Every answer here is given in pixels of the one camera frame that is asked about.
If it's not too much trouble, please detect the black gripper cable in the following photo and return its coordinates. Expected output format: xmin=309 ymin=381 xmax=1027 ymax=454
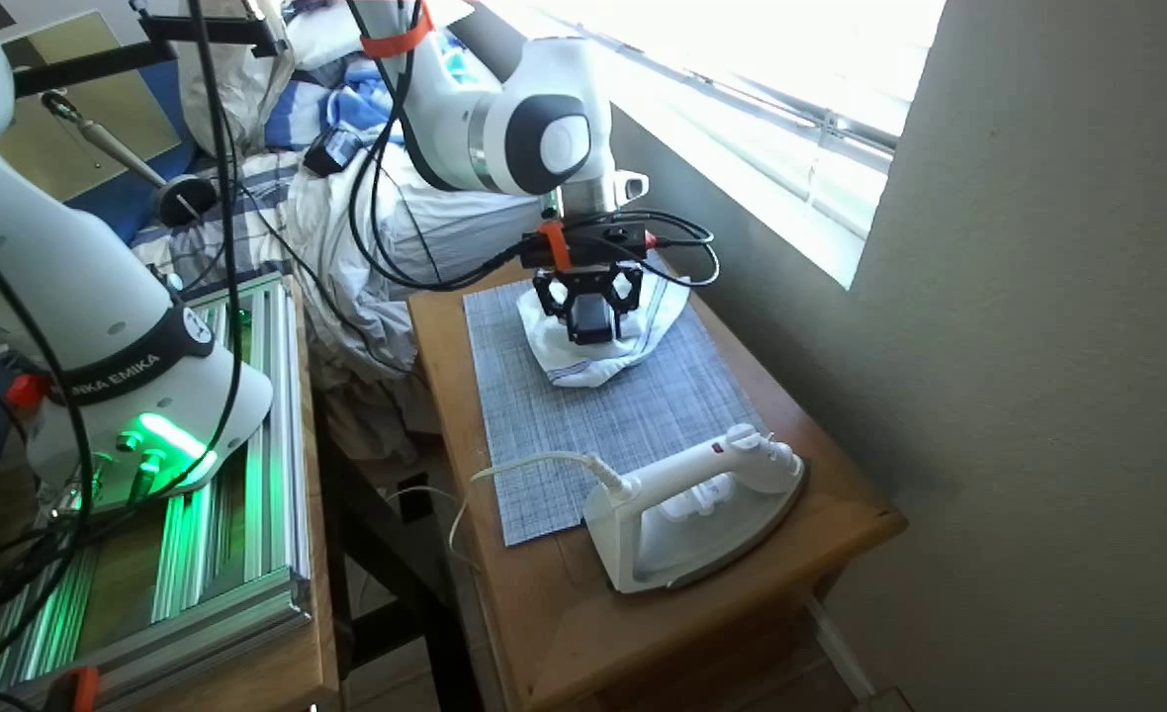
xmin=601 ymin=204 xmax=728 ymax=296

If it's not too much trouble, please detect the wide orange strap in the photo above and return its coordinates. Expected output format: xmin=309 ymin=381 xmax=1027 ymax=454
xmin=359 ymin=2 xmax=439 ymax=61

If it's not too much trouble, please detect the white iron power cord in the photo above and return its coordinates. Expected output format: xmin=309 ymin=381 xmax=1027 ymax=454
xmin=439 ymin=445 xmax=641 ymax=556

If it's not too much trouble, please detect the grey cable bundle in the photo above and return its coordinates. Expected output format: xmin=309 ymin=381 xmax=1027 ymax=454
xmin=342 ymin=0 xmax=550 ymax=296

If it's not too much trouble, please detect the black orange clamp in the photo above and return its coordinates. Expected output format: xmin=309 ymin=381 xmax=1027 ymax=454
xmin=57 ymin=659 xmax=108 ymax=712

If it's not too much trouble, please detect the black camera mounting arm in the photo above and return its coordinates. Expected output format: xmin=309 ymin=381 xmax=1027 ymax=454
xmin=7 ymin=9 xmax=285 ymax=97

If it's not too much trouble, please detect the small orange strap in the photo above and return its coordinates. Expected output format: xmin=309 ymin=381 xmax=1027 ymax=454
xmin=534 ymin=213 xmax=576 ymax=278

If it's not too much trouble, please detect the blue striped fabric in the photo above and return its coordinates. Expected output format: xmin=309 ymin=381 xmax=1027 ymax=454
xmin=297 ymin=50 xmax=406 ymax=179

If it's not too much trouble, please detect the red knob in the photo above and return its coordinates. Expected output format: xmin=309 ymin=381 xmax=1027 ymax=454
xmin=0 ymin=369 xmax=57 ymax=423

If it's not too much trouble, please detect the white window sill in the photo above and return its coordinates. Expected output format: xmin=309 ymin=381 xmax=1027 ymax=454
xmin=609 ymin=105 xmax=899 ymax=294

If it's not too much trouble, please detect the silver metal rod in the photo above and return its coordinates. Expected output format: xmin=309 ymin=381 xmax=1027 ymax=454
xmin=37 ymin=88 xmax=208 ymax=218

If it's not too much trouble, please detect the white laundry pile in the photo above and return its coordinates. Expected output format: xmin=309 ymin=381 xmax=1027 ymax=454
xmin=142 ymin=0 xmax=574 ymax=404

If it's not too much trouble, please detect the white clothes iron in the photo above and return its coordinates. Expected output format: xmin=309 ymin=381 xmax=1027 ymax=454
xmin=576 ymin=419 xmax=811 ymax=599

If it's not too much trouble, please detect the wooden side table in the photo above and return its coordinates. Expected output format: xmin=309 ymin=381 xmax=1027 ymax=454
xmin=402 ymin=254 xmax=911 ymax=712

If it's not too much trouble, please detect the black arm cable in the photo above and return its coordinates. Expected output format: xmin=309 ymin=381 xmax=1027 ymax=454
xmin=181 ymin=0 xmax=254 ymax=466

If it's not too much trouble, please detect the white cloth with blue stripes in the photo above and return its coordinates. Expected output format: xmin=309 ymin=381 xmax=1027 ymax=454
xmin=509 ymin=261 xmax=696 ymax=396

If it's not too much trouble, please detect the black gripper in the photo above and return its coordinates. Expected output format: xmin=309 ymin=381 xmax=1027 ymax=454
xmin=523 ymin=218 xmax=653 ymax=328

